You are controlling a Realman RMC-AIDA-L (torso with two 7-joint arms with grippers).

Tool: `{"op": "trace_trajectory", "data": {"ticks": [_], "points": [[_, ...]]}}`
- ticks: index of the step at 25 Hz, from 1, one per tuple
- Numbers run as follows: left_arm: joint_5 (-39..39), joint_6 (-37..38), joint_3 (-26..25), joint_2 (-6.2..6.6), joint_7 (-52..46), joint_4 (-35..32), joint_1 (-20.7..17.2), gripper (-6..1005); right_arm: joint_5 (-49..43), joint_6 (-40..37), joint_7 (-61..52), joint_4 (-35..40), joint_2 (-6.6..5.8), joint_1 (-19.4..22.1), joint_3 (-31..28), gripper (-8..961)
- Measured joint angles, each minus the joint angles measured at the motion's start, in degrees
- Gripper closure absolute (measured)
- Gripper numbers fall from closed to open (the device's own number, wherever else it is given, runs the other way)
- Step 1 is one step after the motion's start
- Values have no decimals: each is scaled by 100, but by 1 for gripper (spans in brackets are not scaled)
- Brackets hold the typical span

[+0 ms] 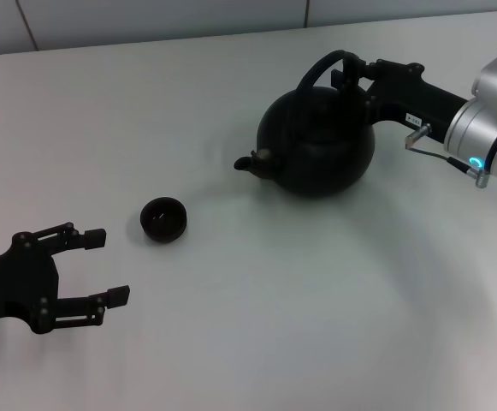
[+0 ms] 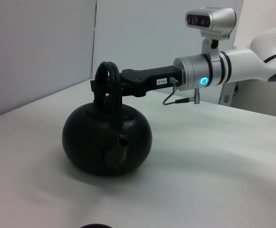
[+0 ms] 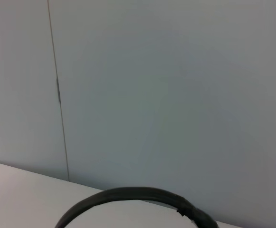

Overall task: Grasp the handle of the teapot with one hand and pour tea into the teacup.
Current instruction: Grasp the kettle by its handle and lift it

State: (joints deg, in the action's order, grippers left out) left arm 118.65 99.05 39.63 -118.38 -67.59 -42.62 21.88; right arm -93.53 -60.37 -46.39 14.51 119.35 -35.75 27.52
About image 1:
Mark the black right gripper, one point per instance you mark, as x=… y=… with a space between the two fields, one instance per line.
x=415 y=100

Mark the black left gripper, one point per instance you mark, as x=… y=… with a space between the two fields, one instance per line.
x=21 y=282

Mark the small black teacup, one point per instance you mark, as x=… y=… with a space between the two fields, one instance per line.
x=162 y=231

